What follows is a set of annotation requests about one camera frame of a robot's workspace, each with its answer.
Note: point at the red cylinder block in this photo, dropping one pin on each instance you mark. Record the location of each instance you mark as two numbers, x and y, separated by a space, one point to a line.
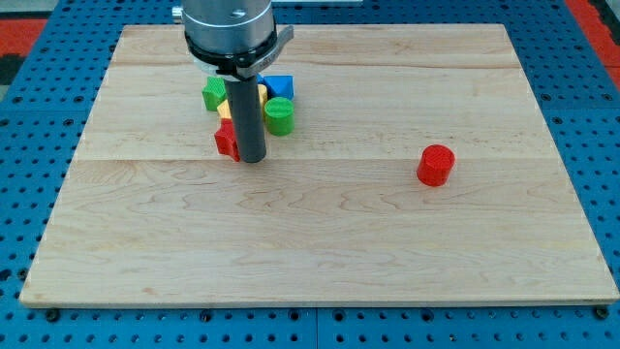
435 165

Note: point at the red star block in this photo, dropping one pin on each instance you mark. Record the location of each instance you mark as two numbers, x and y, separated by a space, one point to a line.
226 140

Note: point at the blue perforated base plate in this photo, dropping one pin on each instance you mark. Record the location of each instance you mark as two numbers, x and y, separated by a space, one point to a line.
47 104

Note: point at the green cylinder block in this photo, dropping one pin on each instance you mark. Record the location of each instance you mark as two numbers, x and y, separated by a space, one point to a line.
279 116

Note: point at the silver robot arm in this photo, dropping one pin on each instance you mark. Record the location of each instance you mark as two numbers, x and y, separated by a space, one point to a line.
233 39

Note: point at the wooden board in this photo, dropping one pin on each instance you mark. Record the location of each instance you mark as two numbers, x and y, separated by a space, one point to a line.
150 215

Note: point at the yellow block behind rod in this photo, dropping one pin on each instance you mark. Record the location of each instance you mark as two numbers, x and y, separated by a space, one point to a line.
263 95

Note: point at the blue triangle block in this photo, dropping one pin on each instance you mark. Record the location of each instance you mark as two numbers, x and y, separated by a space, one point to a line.
278 86

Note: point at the green star block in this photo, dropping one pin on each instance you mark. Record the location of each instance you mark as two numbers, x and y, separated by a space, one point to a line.
214 93

